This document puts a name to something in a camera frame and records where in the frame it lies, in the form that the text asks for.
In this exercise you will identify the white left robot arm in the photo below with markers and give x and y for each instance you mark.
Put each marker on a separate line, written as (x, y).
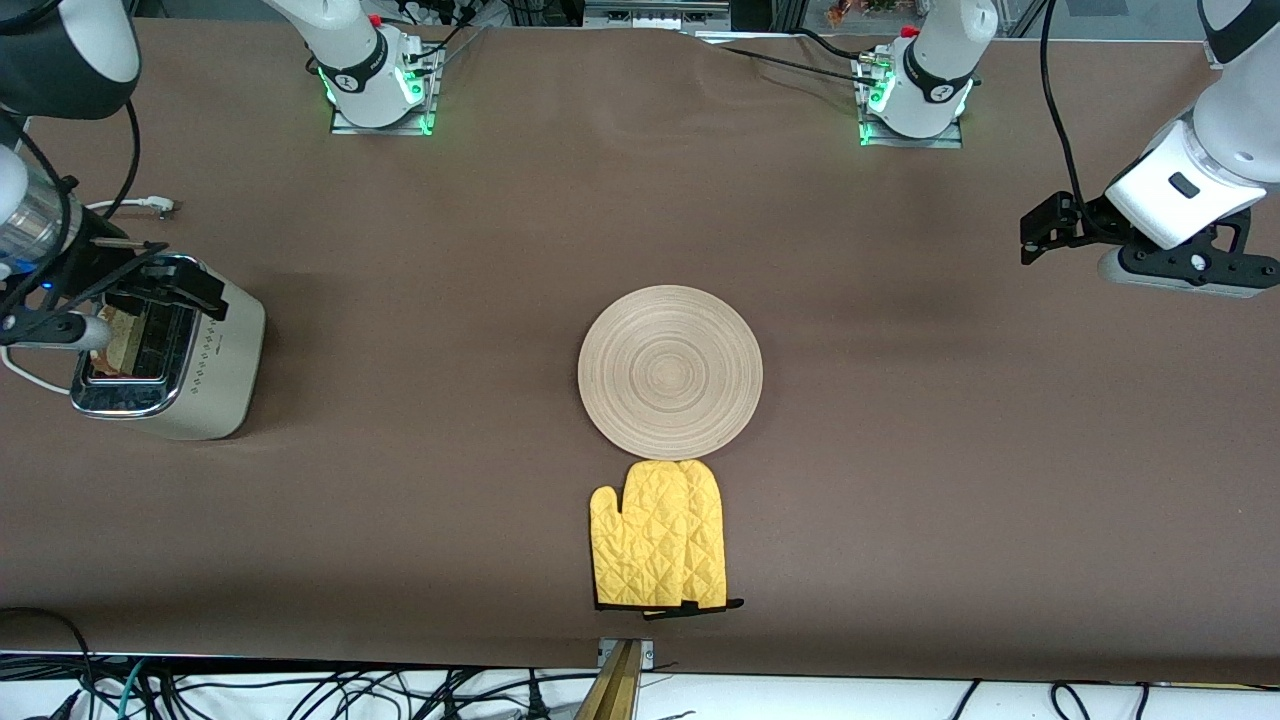
(940, 60)

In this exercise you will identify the grey power strip box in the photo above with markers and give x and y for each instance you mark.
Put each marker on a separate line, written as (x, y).
(655, 12)

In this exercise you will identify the wooden beam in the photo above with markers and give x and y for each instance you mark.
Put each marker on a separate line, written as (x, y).
(612, 695)

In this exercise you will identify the brown table cover cloth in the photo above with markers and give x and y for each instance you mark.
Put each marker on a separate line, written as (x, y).
(400, 500)

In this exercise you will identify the cream and chrome toaster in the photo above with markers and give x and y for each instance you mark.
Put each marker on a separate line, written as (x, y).
(215, 380)

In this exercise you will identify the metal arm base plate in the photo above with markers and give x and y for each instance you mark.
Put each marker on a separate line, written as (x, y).
(945, 142)
(345, 129)

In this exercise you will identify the round wooden plate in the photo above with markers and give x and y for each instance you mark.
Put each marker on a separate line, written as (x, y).
(670, 375)

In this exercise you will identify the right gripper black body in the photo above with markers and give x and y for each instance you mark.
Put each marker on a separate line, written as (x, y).
(88, 262)

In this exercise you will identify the small metal bracket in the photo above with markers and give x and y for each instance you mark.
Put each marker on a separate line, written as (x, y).
(648, 652)

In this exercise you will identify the yellow quilted oven mitt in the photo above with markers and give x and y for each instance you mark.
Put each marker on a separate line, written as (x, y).
(712, 540)
(640, 540)

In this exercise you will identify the slice of brown bread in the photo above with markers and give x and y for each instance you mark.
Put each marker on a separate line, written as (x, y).
(122, 342)

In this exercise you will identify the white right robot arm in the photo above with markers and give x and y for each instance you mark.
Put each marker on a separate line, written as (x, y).
(350, 60)

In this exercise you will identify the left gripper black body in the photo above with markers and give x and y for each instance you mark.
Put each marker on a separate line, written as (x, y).
(1085, 221)

